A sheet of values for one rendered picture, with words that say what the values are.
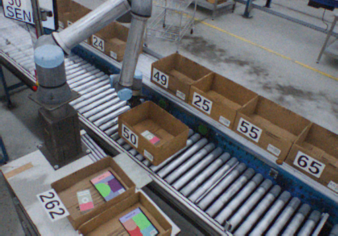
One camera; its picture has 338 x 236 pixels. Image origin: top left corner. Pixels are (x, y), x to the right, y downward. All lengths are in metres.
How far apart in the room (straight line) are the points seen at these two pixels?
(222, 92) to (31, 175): 1.47
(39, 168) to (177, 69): 1.36
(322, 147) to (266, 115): 0.42
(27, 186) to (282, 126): 1.69
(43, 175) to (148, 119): 0.83
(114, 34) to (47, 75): 1.54
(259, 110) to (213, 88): 0.41
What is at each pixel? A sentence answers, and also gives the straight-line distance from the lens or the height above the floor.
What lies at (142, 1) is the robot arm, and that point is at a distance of 1.77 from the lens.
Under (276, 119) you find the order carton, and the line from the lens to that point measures 2.34.
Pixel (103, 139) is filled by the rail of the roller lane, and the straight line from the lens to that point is 2.25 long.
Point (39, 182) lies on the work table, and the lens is 2.03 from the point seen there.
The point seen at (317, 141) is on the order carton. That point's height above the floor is 0.94.
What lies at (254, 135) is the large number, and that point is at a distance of 2.11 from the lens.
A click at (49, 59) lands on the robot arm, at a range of 1.71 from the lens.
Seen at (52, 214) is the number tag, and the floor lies 0.86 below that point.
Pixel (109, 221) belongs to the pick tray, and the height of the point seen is 0.76.
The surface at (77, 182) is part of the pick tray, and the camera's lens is 1.97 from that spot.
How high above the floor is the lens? 2.28
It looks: 39 degrees down
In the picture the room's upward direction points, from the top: 6 degrees clockwise
